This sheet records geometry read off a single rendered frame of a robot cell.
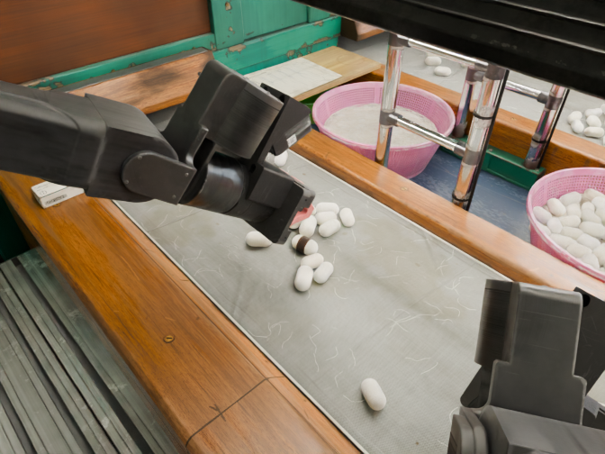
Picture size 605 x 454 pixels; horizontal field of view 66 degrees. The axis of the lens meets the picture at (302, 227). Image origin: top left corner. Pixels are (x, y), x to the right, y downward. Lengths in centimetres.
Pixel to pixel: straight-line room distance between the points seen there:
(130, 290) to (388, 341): 30
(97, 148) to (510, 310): 30
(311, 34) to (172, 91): 40
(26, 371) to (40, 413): 7
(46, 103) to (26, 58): 51
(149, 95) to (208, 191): 49
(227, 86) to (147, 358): 29
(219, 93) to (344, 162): 40
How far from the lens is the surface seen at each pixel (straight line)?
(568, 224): 78
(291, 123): 46
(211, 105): 40
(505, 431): 26
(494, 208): 88
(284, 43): 111
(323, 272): 59
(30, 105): 36
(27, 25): 86
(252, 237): 63
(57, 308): 74
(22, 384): 68
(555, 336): 32
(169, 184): 39
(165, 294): 57
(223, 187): 43
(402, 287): 60
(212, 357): 51
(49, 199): 76
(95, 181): 38
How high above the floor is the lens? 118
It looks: 41 degrees down
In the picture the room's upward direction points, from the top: straight up
